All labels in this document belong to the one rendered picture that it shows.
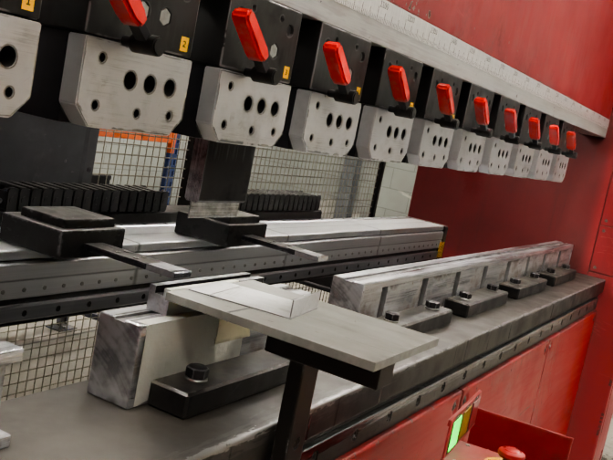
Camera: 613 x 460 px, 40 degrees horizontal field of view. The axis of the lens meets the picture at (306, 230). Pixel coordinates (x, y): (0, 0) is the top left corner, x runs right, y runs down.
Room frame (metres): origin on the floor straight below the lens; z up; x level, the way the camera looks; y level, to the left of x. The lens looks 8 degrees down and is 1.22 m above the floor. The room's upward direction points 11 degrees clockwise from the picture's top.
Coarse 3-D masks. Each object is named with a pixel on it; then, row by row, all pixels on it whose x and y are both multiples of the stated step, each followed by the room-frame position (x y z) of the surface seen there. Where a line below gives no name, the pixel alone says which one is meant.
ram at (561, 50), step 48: (288, 0) 1.01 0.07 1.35; (432, 0) 1.38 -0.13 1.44; (480, 0) 1.57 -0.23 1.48; (528, 0) 1.83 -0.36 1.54; (576, 0) 2.18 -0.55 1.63; (432, 48) 1.42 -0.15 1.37; (480, 48) 1.62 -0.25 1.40; (528, 48) 1.90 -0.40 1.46; (576, 48) 2.28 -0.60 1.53; (528, 96) 1.97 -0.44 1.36; (576, 96) 2.39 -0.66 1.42
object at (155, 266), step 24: (24, 216) 1.09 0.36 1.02; (48, 216) 1.07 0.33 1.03; (72, 216) 1.09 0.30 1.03; (96, 216) 1.13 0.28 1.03; (24, 240) 1.07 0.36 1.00; (48, 240) 1.05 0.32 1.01; (72, 240) 1.06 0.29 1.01; (96, 240) 1.10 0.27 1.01; (120, 240) 1.14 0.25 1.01; (144, 264) 1.03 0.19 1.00; (168, 264) 1.06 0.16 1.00
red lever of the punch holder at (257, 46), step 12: (240, 12) 0.88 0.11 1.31; (252, 12) 0.88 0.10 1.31; (240, 24) 0.88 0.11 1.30; (252, 24) 0.88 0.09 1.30; (240, 36) 0.89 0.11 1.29; (252, 36) 0.89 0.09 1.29; (252, 48) 0.90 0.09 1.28; (264, 48) 0.91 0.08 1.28; (264, 60) 0.91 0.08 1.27; (252, 72) 0.93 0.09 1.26; (264, 72) 0.93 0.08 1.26; (276, 72) 0.93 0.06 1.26; (276, 84) 0.93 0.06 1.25
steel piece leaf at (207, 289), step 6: (216, 282) 1.02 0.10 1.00; (222, 282) 1.02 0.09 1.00; (228, 282) 1.03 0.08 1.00; (192, 288) 0.96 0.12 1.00; (198, 288) 0.96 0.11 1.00; (204, 288) 0.97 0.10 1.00; (210, 288) 0.98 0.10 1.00; (216, 288) 0.98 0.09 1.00; (222, 288) 0.99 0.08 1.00; (228, 288) 0.99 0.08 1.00; (204, 294) 0.95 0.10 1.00; (210, 294) 0.95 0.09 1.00
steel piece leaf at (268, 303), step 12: (240, 288) 1.01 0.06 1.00; (228, 300) 0.94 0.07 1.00; (240, 300) 0.95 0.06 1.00; (252, 300) 0.96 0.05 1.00; (264, 300) 0.97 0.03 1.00; (276, 300) 0.98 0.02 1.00; (288, 300) 0.99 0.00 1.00; (300, 300) 0.93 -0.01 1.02; (312, 300) 0.97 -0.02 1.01; (276, 312) 0.92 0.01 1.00; (288, 312) 0.93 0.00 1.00; (300, 312) 0.94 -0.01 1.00
